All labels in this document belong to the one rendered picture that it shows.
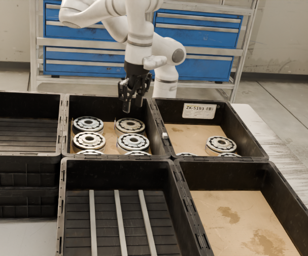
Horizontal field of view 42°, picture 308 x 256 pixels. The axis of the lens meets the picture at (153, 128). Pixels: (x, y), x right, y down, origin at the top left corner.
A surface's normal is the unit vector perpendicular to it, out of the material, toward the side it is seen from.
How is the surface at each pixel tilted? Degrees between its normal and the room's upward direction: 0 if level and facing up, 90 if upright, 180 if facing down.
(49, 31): 90
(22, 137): 0
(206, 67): 90
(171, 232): 0
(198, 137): 0
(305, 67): 90
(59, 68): 90
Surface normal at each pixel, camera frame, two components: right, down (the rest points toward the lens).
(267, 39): 0.21, 0.49
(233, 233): 0.13, -0.87
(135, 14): -0.50, 0.60
